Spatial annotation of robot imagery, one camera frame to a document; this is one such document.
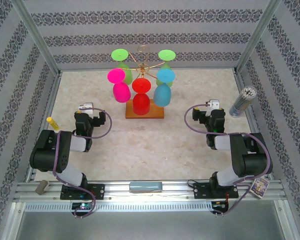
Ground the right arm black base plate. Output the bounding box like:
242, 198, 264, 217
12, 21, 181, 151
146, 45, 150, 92
193, 181, 240, 200

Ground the green wine glass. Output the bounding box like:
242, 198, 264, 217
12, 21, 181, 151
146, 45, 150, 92
154, 49, 176, 88
111, 48, 134, 86

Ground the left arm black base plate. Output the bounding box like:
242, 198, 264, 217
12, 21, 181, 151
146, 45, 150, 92
59, 183, 106, 201

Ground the gold wire wine glass rack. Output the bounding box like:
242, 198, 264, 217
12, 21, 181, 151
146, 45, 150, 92
125, 45, 166, 120

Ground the slotted grey cable duct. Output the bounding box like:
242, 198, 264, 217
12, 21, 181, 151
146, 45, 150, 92
23, 201, 213, 213

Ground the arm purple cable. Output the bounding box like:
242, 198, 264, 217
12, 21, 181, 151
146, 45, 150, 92
51, 106, 113, 220
184, 103, 273, 218

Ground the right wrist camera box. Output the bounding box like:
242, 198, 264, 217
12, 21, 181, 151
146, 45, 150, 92
205, 99, 221, 110

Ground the grey-blue block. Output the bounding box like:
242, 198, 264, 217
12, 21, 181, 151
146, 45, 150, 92
129, 181, 163, 194

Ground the aluminium frame post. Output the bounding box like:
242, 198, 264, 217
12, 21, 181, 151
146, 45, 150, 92
235, 0, 284, 74
9, 0, 63, 76

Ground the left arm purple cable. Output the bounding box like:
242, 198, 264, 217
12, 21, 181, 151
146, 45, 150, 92
51, 106, 113, 220

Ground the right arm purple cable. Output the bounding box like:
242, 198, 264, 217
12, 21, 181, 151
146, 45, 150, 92
184, 103, 273, 218

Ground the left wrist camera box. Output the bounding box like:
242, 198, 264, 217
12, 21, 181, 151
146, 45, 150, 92
77, 101, 95, 118

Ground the red wine glass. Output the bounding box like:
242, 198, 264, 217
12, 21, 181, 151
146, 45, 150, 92
131, 77, 152, 116

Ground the aluminium mounting rail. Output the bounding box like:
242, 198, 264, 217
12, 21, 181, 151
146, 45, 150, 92
13, 179, 287, 204

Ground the pink wine glass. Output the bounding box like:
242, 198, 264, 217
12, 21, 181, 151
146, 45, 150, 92
107, 69, 131, 103

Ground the aluminium side rail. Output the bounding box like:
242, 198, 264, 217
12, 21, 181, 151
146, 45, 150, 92
233, 69, 276, 182
24, 70, 63, 183

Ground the blue wine glass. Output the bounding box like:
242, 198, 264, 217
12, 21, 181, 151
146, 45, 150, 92
153, 68, 176, 107

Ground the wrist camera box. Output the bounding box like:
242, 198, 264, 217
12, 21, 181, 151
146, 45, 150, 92
205, 99, 221, 110
77, 101, 95, 118

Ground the beige eraser block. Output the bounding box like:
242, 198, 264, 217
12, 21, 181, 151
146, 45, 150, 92
34, 180, 50, 195

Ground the clear tub of pencils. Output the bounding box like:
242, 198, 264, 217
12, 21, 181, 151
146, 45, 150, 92
228, 85, 257, 118

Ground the small colourful card box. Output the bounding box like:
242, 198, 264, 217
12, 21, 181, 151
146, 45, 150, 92
249, 176, 270, 200

